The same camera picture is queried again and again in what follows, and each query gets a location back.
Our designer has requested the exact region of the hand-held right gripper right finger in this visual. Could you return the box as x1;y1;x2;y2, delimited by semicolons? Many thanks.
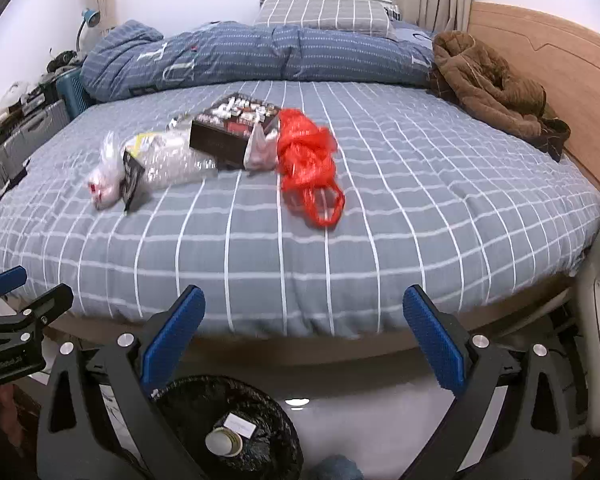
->
400;285;588;480

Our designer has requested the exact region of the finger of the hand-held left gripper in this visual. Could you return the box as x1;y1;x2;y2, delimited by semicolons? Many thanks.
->
0;284;74;346
0;266;28;306

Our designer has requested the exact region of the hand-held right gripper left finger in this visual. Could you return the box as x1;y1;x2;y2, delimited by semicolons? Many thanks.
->
36;285;207;480

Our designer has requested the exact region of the trash bin with black liner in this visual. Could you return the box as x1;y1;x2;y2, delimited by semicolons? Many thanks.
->
152;375;303;480

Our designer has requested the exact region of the white tissue paper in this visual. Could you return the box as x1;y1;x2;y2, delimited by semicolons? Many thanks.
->
83;131;128;211

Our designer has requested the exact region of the black packet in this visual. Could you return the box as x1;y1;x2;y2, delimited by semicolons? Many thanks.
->
121;149;147;212

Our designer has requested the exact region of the clear bubble wrap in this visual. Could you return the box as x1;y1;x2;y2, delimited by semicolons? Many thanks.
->
125;129;218;191

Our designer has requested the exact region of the black printed box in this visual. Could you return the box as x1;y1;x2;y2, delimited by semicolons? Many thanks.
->
189;91;282;171

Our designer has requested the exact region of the red plastic bag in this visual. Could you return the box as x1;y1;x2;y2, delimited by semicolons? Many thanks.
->
276;108;346;228

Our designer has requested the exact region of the black device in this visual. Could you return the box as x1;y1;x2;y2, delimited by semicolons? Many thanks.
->
7;159;31;191

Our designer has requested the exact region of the white paper card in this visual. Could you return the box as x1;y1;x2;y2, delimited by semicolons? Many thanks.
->
224;412;258;438

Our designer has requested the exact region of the paper cup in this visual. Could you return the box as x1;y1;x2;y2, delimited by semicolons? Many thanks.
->
205;426;245;457

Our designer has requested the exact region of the bed with grey grid sheet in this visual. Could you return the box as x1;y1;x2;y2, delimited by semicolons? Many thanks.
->
0;77;600;341

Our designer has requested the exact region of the grey suitcase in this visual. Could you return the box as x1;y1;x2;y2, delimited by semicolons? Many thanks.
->
0;100;71;188

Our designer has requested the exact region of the blue fabric object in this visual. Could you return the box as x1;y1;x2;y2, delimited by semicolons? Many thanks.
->
320;455;366;480

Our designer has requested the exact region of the pile of assorted items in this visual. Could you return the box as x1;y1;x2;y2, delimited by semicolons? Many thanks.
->
0;50;83;128

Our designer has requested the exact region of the yellow snack packet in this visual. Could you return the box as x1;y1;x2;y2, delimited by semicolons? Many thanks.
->
127;132;173;158

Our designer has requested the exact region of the teal suitcase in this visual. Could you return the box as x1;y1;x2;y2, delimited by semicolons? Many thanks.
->
55;71;93;120

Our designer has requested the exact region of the silver foil wrapper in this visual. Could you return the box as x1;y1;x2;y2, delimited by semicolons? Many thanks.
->
167;112;201;131

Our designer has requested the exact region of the brown padded jacket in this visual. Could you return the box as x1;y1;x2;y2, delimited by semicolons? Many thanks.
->
428;31;572;162

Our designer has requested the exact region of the blue desk lamp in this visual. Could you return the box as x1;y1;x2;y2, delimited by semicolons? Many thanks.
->
77;8;102;56

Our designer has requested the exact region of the blue printed quilt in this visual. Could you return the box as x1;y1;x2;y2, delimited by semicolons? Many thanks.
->
79;20;438;102

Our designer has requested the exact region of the wooden headboard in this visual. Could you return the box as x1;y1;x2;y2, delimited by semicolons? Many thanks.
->
467;1;600;196

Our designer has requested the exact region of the blue printed pillow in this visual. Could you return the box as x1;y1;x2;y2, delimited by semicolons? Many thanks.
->
392;20;437;46

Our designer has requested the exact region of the grey grid pillow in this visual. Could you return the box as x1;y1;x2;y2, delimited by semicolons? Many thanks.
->
252;0;398;40

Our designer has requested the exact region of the white drawstring bag with tag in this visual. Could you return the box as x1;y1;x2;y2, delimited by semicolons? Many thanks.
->
244;127;281;171

